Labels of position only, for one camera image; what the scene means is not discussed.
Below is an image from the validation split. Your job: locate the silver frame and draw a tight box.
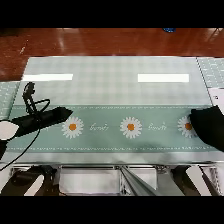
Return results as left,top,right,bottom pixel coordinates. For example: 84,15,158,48
0,161,224,197

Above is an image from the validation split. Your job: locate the blue object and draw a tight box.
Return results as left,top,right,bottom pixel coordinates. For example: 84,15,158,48
162,27,177,34

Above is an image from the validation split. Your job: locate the white sheet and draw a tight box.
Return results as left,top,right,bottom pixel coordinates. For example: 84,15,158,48
209,87,224,110

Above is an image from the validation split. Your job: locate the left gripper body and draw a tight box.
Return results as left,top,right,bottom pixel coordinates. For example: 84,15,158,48
31,106,74,130

